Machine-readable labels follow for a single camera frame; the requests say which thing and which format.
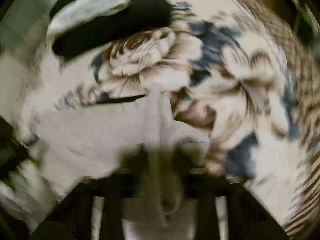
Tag beige long-sleeve shirt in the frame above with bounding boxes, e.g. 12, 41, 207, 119
35, 83, 209, 239

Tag floral bed quilt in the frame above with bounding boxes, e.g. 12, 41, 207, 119
17, 0, 310, 234

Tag black folded garment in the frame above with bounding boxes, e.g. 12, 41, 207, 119
52, 0, 173, 58

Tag white folded garment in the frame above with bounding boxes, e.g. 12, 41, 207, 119
47, 0, 131, 41

